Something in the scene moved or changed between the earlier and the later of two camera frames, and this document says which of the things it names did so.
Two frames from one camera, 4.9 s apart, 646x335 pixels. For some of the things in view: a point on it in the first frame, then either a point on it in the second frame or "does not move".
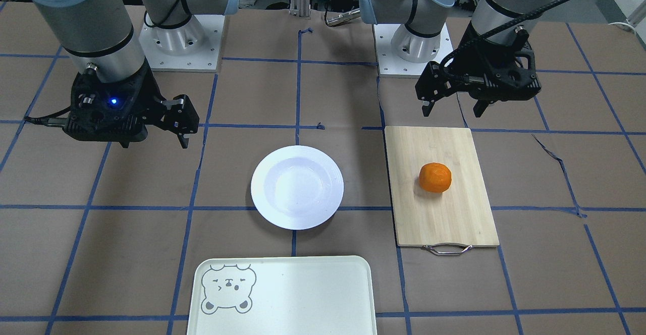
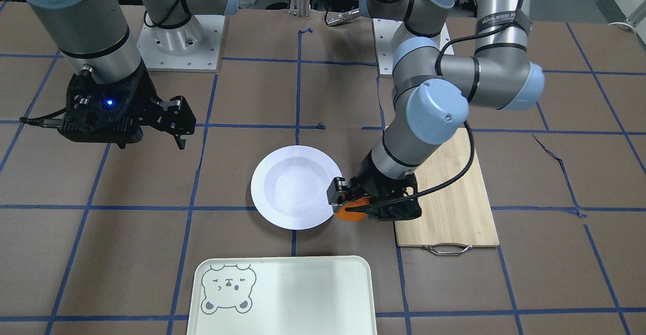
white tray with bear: x=282 y=295 does not move
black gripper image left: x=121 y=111 does not move
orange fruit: x=435 y=177 → x=341 y=213
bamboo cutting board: x=448 y=223 does not move
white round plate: x=297 y=187 does not move
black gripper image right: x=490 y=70 → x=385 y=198
